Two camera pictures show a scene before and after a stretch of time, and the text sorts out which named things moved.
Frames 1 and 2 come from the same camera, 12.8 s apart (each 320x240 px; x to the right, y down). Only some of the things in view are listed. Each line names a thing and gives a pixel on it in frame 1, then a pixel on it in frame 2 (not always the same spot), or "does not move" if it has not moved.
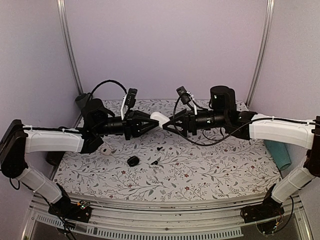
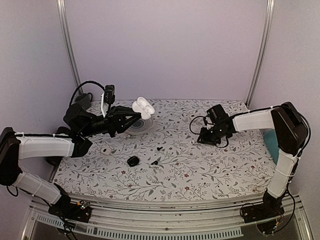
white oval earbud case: (162, 119) to (142, 106)
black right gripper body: (192, 126) to (213, 137)
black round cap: (133, 161) does not move
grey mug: (81, 100) does not move
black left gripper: (133, 125) to (116, 120)
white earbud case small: (105, 151) does not move
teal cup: (279, 153) does not move
